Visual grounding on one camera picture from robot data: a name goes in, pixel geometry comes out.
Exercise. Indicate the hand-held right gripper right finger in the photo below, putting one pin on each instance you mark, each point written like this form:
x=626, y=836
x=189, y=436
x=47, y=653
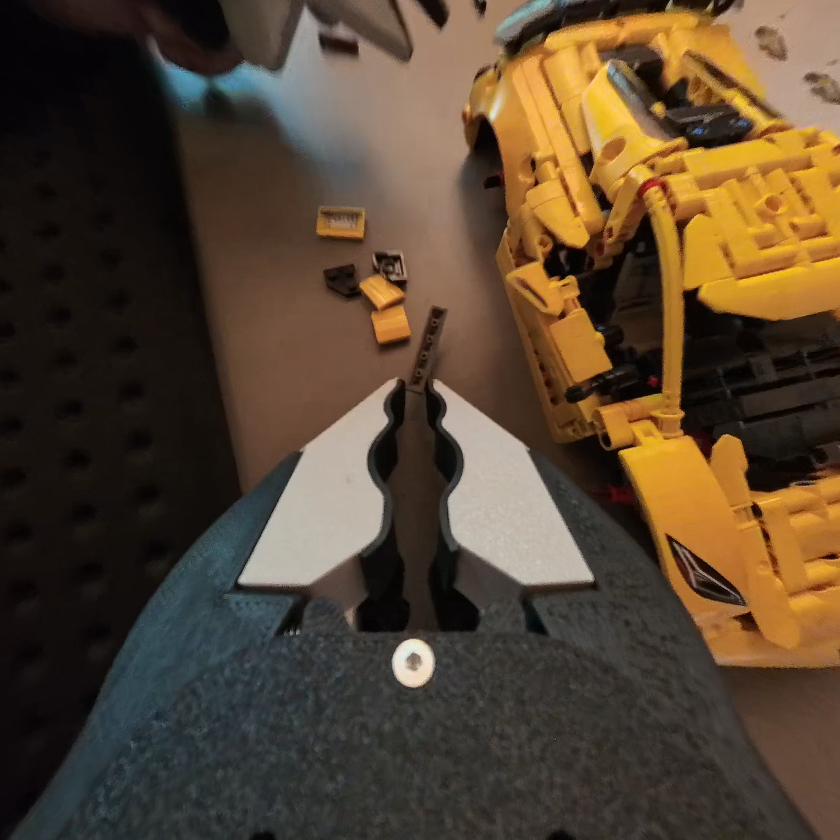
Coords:
x=518, y=525

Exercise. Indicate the small yellow black brick assembly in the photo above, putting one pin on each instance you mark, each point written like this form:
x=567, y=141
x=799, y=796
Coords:
x=430, y=348

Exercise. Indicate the yellow toy brick car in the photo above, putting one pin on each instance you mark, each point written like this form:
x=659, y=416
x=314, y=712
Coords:
x=689, y=262

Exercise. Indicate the instruction booklet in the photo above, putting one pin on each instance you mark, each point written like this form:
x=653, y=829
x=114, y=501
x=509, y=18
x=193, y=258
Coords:
x=800, y=65

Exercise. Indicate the grey desk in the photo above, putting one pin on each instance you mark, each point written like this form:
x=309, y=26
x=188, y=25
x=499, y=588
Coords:
x=295, y=164

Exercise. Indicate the black wedge plate piece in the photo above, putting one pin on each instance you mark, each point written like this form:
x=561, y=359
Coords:
x=341, y=281

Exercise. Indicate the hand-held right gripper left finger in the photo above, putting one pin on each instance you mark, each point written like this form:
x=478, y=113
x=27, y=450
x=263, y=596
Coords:
x=315, y=525

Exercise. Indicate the person's left hand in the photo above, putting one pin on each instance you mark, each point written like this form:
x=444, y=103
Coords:
x=203, y=60

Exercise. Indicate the dark square plate piece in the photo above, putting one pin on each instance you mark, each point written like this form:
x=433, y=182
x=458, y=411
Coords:
x=390, y=268

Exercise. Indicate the yellow printed tile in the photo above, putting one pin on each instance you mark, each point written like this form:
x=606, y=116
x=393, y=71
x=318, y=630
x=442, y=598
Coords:
x=341, y=223

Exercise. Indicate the yellow curved slope piece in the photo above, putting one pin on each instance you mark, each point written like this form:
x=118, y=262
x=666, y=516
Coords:
x=391, y=327
x=382, y=292

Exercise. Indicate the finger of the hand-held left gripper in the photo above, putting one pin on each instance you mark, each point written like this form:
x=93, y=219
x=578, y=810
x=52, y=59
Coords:
x=367, y=26

